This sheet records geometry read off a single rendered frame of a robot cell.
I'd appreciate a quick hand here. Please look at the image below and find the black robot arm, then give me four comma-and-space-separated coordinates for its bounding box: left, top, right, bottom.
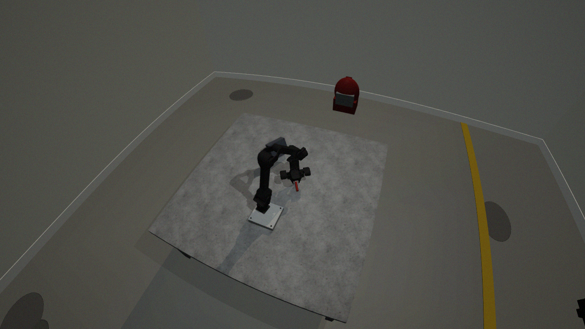
253, 143, 308, 214

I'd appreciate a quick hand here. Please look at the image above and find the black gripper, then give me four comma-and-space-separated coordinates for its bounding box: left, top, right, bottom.
280, 165, 311, 183

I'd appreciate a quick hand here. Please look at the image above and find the dark grey panel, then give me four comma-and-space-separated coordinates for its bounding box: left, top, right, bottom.
265, 137, 287, 157

